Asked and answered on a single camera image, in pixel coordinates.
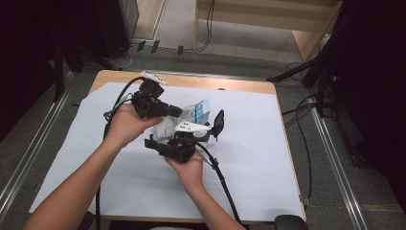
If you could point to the metal floor rail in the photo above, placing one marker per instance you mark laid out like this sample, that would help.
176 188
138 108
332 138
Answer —
338 172
32 150

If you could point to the dark grey cabinet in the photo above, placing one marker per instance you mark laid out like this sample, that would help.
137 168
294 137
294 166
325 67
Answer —
127 19

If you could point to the wooden table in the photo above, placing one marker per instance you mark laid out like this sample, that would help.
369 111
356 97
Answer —
191 81

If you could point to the person's right hand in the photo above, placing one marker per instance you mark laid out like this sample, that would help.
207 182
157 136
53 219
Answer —
188 172

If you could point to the white table sheet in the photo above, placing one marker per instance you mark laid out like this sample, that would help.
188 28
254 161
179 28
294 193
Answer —
255 166

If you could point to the black chair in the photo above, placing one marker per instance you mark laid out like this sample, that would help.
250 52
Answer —
290 222

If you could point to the light wooden frame furniture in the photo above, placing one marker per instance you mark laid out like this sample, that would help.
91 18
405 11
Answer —
255 16

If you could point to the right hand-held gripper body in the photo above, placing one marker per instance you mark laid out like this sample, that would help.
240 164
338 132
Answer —
178 148

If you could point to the black floor bracket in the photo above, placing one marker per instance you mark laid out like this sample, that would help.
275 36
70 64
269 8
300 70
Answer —
155 46
141 45
180 50

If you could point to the white and blue refill pouch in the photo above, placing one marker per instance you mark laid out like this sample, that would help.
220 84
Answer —
194 113

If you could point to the black curtain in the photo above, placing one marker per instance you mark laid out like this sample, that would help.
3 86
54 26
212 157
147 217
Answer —
25 48
376 80

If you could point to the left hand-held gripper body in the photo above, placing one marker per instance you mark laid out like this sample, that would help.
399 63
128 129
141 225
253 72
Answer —
148 102

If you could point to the person's left hand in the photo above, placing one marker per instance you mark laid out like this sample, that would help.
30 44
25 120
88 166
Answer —
127 127

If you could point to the grey table clamp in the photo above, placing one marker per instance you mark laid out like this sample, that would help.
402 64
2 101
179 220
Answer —
304 201

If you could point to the black stand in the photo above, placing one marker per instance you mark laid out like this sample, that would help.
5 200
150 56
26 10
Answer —
59 64
320 76

